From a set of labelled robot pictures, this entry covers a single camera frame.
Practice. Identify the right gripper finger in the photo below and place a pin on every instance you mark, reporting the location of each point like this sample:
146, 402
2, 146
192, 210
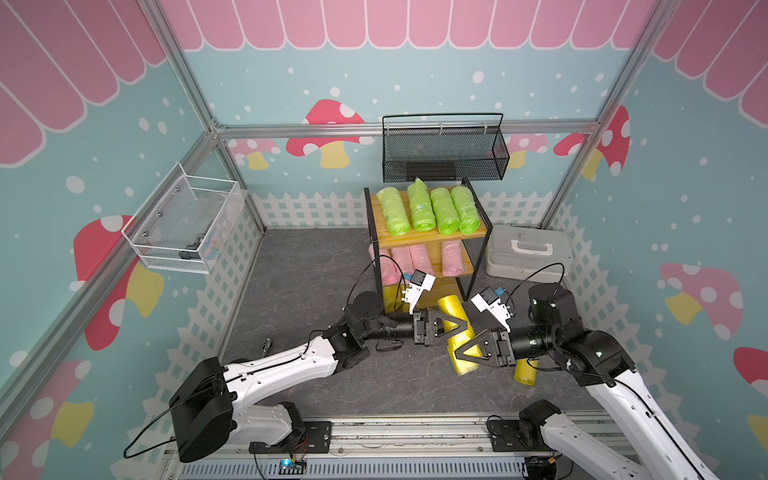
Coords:
479, 345
483, 360

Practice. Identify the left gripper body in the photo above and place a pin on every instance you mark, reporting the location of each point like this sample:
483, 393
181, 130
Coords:
418, 326

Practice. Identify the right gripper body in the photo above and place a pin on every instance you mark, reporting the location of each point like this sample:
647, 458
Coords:
504, 345

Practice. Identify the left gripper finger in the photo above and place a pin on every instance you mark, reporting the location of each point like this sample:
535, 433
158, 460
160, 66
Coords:
447, 320
456, 335

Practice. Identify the yellow roll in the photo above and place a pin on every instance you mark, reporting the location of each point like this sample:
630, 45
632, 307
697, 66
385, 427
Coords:
526, 372
452, 306
392, 298

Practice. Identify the pink roll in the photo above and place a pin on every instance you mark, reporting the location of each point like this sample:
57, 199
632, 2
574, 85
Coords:
401, 256
452, 264
421, 259
389, 272

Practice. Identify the green roll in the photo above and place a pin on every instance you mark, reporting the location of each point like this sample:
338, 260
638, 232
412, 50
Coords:
464, 203
422, 215
394, 211
447, 219

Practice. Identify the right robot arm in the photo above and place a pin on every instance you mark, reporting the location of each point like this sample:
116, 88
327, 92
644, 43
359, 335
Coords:
597, 362

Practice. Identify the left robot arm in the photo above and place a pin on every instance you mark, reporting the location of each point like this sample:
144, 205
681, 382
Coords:
219, 404

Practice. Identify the wooden three-tier shelf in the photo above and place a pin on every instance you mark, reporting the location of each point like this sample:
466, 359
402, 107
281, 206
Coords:
473, 247

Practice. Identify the white plastic storage box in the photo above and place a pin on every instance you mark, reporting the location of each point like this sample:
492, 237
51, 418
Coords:
517, 252

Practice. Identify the green circuit board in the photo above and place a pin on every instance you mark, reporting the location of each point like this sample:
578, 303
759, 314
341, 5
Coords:
292, 467

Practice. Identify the black object in white basket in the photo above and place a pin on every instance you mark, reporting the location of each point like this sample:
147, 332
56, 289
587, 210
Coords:
191, 251

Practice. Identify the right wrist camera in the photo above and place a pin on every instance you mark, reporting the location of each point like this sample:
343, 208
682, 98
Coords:
491, 300

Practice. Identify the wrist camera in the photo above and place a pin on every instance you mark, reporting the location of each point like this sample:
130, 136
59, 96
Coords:
419, 282
491, 300

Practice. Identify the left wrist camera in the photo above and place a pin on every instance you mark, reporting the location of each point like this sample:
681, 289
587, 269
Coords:
419, 282

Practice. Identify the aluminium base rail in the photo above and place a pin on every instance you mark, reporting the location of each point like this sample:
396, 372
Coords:
456, 446

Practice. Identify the black wire mesh basket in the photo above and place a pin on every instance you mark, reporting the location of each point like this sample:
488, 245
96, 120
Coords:
443, 147

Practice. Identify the white wire mesh basket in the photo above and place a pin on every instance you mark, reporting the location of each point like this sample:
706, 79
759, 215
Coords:
182, 209

